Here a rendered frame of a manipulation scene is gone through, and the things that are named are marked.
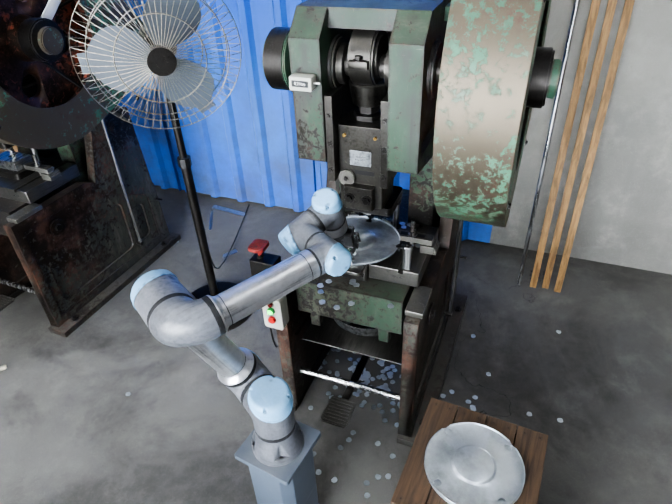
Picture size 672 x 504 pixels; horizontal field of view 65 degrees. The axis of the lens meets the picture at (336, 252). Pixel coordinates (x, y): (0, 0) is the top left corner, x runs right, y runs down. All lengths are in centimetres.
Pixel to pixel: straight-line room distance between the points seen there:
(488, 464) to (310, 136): 112
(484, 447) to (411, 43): 119
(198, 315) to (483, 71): 79
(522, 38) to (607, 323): 190
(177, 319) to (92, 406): 142
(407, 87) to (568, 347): 157
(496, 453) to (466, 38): 118
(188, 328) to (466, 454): 96
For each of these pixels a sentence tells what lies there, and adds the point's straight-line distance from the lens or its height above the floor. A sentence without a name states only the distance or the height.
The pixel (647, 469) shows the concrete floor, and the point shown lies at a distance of 236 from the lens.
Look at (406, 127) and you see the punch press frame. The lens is 155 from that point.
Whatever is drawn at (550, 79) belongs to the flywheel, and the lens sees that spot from 154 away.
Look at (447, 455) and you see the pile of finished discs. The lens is 174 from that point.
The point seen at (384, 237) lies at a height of 78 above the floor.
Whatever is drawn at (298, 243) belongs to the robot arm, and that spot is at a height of 103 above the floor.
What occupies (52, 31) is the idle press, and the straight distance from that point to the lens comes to 238.
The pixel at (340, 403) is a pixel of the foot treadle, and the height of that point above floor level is 16.
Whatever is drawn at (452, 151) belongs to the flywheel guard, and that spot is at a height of 128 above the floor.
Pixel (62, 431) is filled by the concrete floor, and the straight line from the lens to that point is 253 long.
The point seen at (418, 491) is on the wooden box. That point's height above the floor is 35.
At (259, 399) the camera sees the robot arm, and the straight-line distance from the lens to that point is 146.
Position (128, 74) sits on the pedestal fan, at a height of 125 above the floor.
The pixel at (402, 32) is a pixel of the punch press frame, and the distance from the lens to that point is 151.
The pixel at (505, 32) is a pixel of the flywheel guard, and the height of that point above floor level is 153.
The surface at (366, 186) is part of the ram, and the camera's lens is 172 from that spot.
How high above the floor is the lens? 180
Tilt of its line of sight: 36 degrees down
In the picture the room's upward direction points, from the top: 3 degrees counter-clockwise
